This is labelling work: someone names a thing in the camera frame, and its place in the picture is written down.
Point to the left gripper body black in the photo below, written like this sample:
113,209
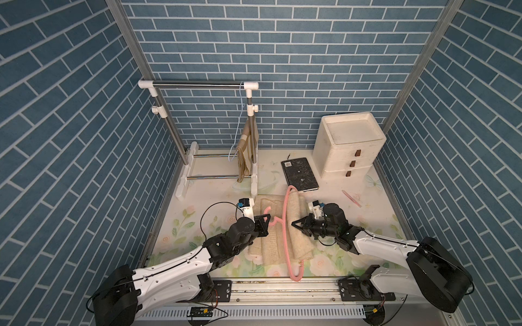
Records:
251,236

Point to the floral table mat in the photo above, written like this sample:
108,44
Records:
207,210

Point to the metal clothes rack white joints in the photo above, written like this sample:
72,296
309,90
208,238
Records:
206,114

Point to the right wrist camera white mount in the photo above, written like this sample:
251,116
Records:
316,208

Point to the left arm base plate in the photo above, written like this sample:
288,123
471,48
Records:
214,291

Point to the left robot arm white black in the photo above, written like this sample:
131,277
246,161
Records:
127,294

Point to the white three-drawer cabinet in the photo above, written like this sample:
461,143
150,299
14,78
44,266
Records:
347,145

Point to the pink pen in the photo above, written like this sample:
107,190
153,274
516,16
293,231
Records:
355,202

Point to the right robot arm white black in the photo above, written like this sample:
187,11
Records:
427,269

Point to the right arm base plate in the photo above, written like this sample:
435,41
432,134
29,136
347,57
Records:
353,290

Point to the beige knitted cloth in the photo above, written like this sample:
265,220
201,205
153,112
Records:
270,250

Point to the small black controller board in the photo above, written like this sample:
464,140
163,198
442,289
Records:
200,312

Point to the brown plaid scarf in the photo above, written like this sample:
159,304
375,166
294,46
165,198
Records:
245,151

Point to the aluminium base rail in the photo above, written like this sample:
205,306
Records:
313,300

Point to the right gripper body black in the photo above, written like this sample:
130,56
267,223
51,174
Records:
319,227

